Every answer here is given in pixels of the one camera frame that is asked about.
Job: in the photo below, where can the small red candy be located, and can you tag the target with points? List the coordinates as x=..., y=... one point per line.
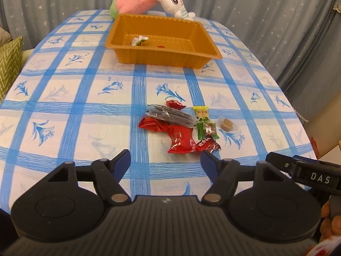
x=174, y=104

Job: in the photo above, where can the grey clear snack packet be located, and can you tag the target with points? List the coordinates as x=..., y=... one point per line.
x=171, y=115

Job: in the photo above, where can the beige cushion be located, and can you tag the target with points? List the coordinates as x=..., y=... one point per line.
x=5, y=37

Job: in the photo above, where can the person's right hand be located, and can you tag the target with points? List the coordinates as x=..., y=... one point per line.
x=329, y=227

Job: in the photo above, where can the clear brown candy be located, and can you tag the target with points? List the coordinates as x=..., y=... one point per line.
x=226, y=124

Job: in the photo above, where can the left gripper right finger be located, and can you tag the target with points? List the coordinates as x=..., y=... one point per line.
x=224, y=177

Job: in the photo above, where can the red orange snack packet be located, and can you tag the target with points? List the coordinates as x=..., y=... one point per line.
x=153, y=124

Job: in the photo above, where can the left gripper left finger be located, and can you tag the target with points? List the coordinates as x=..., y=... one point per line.
x=107, y=175

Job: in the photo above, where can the yellow candy packet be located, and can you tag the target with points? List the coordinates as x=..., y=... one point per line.
x=201, y=112

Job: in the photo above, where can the green clear candy packet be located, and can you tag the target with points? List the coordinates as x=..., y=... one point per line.
x=206, y=129

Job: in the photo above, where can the white bunny plush toy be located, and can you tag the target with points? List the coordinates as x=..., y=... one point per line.
x=176, y=8

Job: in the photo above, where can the red crinkled snack packet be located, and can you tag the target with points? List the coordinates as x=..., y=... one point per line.
x=181, y=139

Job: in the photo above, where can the green zigzag cushion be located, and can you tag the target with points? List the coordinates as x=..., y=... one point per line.
x=10, y=61

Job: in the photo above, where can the orange plastic tray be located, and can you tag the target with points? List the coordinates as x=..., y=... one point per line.
x=187, y=43

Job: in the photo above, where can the dark red snack packet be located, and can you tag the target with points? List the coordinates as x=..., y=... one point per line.
x=207, y=144

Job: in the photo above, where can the pink plush toy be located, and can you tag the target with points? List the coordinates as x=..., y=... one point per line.
x=134, y=7

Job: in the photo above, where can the grey star curtain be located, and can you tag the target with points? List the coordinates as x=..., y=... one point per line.
x=297, y=41

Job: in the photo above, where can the white green snack packet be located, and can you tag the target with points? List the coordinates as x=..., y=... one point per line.
x=138, y=41

